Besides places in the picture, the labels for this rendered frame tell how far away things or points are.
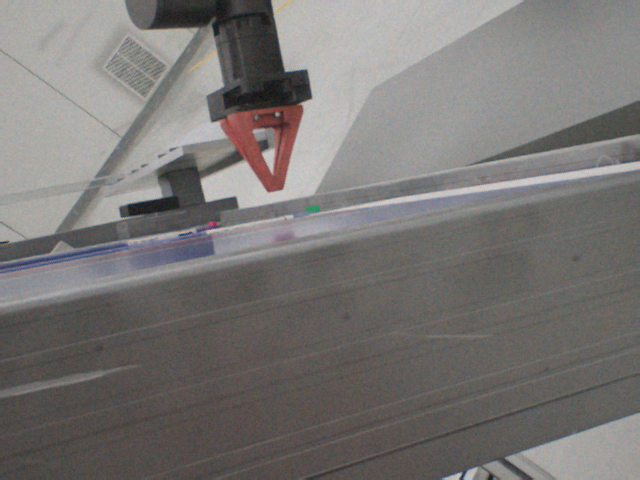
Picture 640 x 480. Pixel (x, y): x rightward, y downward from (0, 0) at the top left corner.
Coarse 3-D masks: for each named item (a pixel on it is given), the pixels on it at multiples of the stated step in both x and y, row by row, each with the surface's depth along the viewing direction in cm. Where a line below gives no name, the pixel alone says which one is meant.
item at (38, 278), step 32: (448, 192) 45; (480, 192) 36; (512, 192) 29; (288, 224) 40; (320, 224) 32; (352, 224) 27; (96, 256) 44; (128, 256) 35; (160, 256) 29; (192, 256) 25; (0, 288) 27; (32, 288) 23
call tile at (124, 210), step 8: (152, 200) 89; (160, 200) 89; (168, 200) 89; (176, 200) 90; (120, 208) 91; (128, 208) 88; (136, 208) 88; (144, 208) 88; (152, 208) 89; (160, 208) 89; (168, 208) 89; (120, 216) 91; (128, 216) 89
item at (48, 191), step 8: (112, 176) 123; (120, 176) 123; (64, 184) 120; (72, 184) 120; (80, 184) 121; (88, 184) 121; (96, 184) 122; (104, 184) 122; (112, 184) 123; (16, 192) 117; (24, 192) 117; (32, 192) 118; (40, 192) 118; (48, 192) 119; (56, 192) 119; (64, 192) 120; (0, 200) 116; (8, 200) 116; (16, 200) 117; (24, 200) 118
